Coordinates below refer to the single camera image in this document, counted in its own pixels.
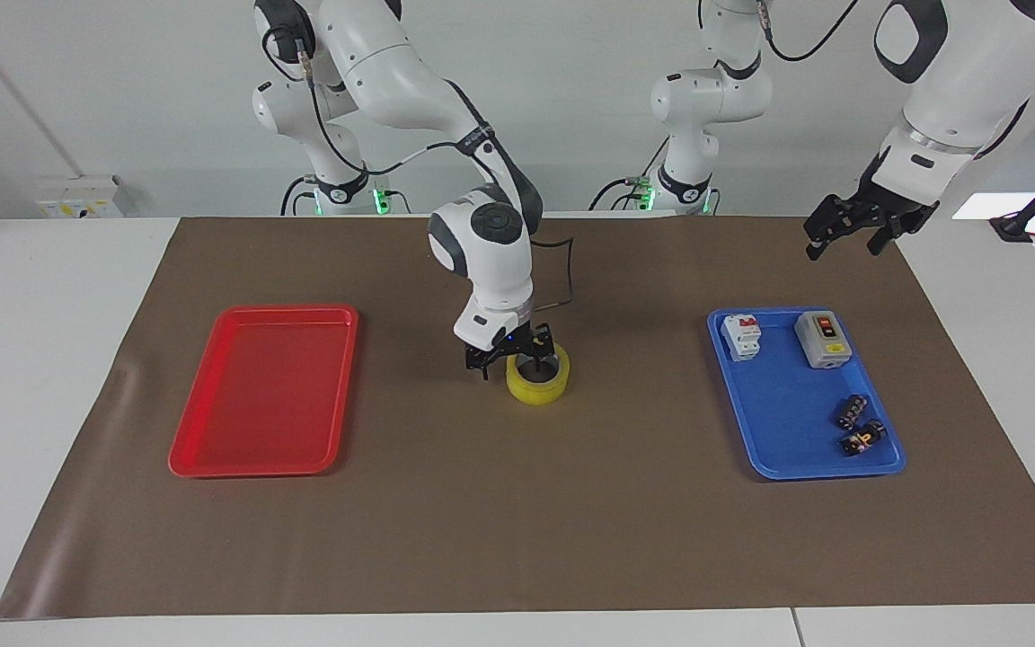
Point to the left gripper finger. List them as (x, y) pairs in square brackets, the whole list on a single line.
[(886, 238), (832, 225)]

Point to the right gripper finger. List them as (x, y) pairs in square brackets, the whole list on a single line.
[(482, 361), (536, 364)]

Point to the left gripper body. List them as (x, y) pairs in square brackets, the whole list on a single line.
[(897, 208)]

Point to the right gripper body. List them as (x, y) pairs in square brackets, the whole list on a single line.
[(534, 341)]

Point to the yellow tape roll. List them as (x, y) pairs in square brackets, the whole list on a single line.
[(535, 394)]

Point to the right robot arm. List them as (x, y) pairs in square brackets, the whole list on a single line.
[(392, 72)]

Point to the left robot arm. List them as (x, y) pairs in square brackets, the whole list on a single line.
[(967, 72)]

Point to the white circuit breaker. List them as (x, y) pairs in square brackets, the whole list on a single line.
[(741, 338)]

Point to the black terminal block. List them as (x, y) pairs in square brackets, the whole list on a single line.
[(852, 412), (862, 439)]

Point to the blue plastic tray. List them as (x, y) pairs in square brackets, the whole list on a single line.
[(796, 422)]

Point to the red plastic tray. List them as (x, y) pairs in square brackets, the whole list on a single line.
[(257, 404)]

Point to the grey switch box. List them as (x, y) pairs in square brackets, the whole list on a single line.
[(823, 341)]

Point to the white wall socket box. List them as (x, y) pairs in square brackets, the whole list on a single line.
[(84, 198)]

